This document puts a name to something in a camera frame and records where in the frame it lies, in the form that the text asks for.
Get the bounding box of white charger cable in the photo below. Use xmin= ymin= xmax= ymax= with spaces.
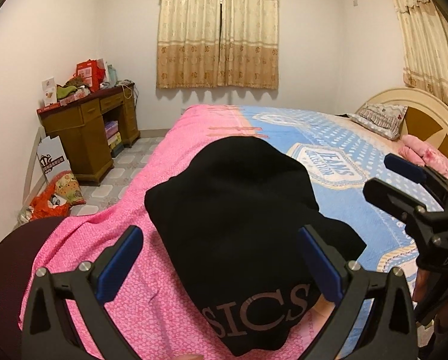
xmin=117 ymin=80 xmax=138 ymax=102

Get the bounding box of bed with pink-blue cover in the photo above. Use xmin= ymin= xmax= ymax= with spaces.
xmin=19 ymin=105 xmax=448 ymax=360

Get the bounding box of pink folded blanket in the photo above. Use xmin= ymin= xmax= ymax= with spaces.
xmin=398 ymin=135 xmax=448 ymax=188

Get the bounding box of beige window curtain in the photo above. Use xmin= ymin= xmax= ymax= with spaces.
xmin=383 ymin=0 xmax=448 ymax=121
xmin=156 ymin=0 xmax=280 ymax=91

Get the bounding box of brown wooden desk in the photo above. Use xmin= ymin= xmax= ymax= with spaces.
xmin=36 ymin=84 xmax=141 ymax=186

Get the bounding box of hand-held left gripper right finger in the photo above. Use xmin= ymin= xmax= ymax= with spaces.
xmin=297 ymin=225 xmax=420 ymax=360

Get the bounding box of white metal frame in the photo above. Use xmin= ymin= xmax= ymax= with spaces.
xmin=23 ymin=125 xmax=46 ymax=211

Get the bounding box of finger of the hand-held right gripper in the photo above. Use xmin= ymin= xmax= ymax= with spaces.
xmin=363 ymin=178 xmax=448 ymax=249
xmin=383 ymin=153 xmax=448 ymax=215

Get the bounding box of floral ruffled pillow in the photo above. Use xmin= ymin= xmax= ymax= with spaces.
xmin=350 ymin=104 xmax=408 ymax=141

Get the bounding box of black hooded jacket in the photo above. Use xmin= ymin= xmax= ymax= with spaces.
xmin=144 ymin=137 xmax=367 ymax=357

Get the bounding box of floral print bag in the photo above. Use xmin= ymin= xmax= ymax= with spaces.
xmin=53 ymin=170 xmax=86 ymax=207

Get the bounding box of cream wooden headboard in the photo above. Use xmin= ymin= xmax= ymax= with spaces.
xmin=355 ymin=88 xmax=448 ymax=173

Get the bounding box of white paper shopping bag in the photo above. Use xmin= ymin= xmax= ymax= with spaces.
xmin=36 ymin=135 xmax=71 ymax=184

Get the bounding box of white upright carton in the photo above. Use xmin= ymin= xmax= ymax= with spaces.
xmin=41 ymin=77 xmax=57 ymax=106

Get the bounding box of dark maroon cloth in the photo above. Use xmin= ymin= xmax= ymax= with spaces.
xmin=0 ymin=215 xmax=65 ymax=360

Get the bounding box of orange plastic bag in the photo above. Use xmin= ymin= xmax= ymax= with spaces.
xmin=29 ymin=193 xmax=71 ymax=220

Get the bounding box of person's right hand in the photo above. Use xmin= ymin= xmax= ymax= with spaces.
xmin=413 ymin=268 xmax=435 ymax=301

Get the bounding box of red gift bag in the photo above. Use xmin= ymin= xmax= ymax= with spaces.
xmin=76 ymin=59 xmax=106 ymax=92

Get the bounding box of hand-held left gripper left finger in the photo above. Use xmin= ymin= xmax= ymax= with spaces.
xmin=21 ymin=225 xmax=146 ymax=360

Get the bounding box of green cloth pile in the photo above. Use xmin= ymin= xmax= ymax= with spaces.
xmin=56 ymin=79 xmax=87 ymax=100

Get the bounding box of red flat box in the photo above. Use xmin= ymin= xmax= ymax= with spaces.
xmin=36 ymin=92 xmax=93 ymax=116

